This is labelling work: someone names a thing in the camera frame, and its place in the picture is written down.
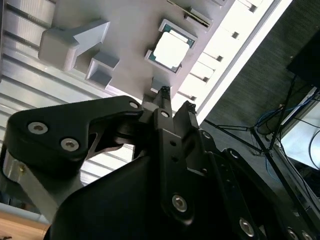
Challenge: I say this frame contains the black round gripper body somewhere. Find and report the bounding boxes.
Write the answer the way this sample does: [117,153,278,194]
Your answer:
[44,151,251,240]

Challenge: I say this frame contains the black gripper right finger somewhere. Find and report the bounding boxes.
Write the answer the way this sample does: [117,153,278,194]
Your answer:
[174,101,314,240]

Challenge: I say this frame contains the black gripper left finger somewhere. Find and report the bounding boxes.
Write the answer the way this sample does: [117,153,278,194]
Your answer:
[6,86,196,224]

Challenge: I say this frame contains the silver topped CPU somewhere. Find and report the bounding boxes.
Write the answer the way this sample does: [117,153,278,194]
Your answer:
[146,18,198,73]

